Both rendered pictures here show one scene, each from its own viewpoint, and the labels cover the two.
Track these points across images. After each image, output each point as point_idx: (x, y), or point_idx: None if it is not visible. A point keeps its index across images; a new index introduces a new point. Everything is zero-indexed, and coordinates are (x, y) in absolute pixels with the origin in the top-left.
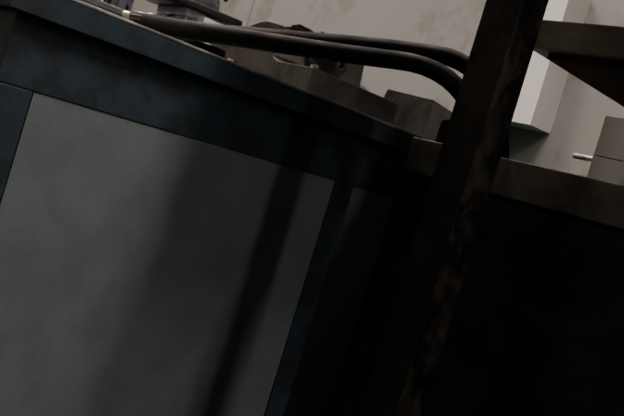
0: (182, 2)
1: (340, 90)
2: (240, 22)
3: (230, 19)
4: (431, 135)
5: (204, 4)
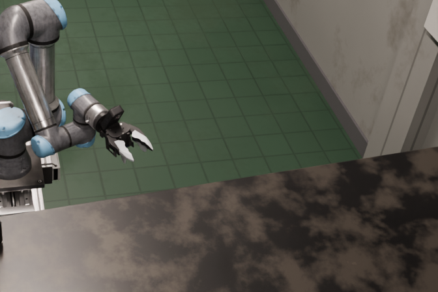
0: None
1: None
2: (42, 185)
3: (32, 187)
4: None
5: (9, 178)
